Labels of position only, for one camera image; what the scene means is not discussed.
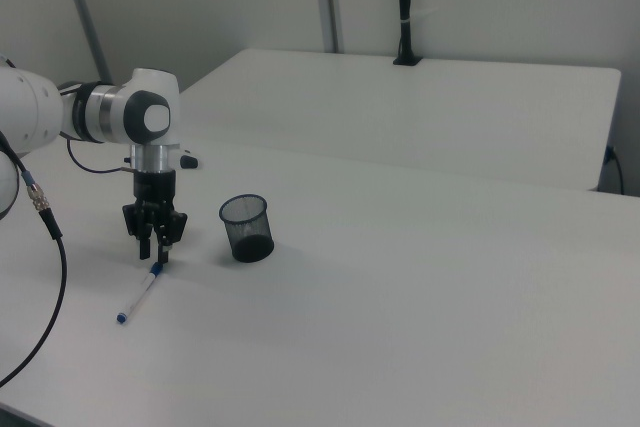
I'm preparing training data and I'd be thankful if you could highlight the white side table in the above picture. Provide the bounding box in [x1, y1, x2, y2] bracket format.
[178, 48, 623, 193]

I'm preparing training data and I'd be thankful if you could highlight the blue white marker pen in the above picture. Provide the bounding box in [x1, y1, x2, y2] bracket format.
[115, 260, 164, 326]

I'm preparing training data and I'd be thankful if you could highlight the black mesh pen cup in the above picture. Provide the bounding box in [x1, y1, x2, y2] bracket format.
[218, 193, 276, 264]

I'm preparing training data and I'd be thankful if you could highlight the black wall cable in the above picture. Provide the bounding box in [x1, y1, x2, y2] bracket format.
[604, 145, 627, 194]

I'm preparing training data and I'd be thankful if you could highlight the thin dark gripper cable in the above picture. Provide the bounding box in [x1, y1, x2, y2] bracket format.
[66, 139, 135, 174]

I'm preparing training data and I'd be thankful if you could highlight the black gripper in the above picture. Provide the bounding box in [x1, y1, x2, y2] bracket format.
[121, 170, 189, 266]

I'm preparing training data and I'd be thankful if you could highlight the thick black cable with connector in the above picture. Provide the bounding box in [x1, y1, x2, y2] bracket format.
[0, 129, 69, 391]

